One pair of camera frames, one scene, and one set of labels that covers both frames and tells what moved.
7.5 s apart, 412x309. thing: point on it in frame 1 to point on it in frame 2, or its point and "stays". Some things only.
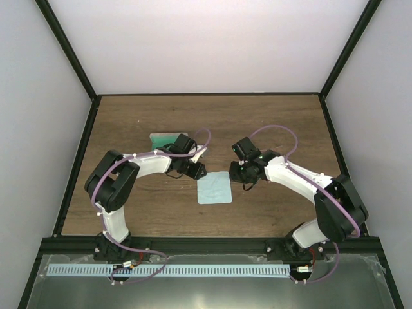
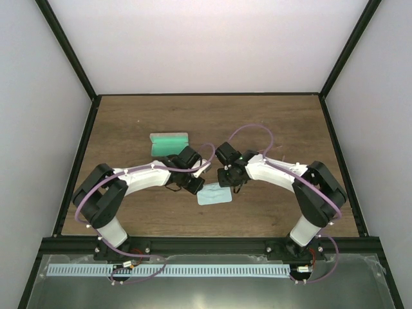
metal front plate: x=316 y=282 stays
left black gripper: x=195 y=173 to x=195 y=188
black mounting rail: x=205 y=246 stays
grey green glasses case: x=159 y=140 stays
